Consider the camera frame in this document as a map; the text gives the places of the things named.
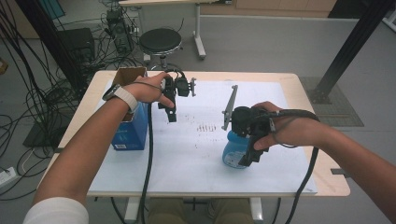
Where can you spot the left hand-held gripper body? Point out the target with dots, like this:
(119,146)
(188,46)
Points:
(182,87)

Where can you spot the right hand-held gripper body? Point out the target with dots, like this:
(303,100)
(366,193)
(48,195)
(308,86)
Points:
(246,119)

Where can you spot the blue bottle with white cap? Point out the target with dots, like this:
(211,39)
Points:
(232,152)

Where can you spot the person's left hand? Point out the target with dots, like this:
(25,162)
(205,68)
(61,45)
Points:
(146,90)

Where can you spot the person's right hand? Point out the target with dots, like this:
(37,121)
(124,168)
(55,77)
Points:
(295,130)

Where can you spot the blue open cardboard box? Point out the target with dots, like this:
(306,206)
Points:
(132,130)

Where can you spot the smartwatch with white band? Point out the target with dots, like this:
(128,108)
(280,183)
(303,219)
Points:
(127,97)

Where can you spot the white table mat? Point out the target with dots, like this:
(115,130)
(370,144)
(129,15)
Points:
(193,161)

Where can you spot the black round stool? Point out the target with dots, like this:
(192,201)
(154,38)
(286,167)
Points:
(160,40)

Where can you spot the white table leg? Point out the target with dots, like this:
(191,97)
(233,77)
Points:
(256,210)
(132,211)

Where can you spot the white desk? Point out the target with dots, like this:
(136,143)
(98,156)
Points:
(199,34)

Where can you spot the person's right leg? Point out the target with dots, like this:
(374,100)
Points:
(235,213)

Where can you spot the person's leg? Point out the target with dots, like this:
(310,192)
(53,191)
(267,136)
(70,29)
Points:
(235,213)
(166,213)

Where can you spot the dark tape strip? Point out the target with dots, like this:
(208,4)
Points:
(59,149)
(340,172)

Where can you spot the grey floor mat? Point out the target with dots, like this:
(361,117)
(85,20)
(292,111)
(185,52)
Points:
(345,109)

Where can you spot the person's left leg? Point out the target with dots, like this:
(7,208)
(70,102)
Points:
(166,213)

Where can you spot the black box case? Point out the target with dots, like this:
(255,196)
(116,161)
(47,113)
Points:
(77,43)

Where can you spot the white sleeve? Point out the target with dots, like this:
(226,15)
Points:
(57,213)

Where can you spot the white power strip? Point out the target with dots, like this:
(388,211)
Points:
(7,178)

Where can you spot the black slanted stand post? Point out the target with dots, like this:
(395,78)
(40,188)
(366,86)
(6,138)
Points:
(348,49)

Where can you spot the black metal post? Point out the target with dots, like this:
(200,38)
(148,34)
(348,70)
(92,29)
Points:
(53,40)

